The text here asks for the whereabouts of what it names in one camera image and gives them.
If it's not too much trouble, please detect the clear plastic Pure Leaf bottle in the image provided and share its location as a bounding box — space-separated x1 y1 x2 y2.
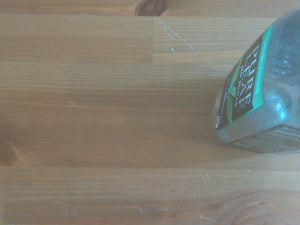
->
213 7 300 155

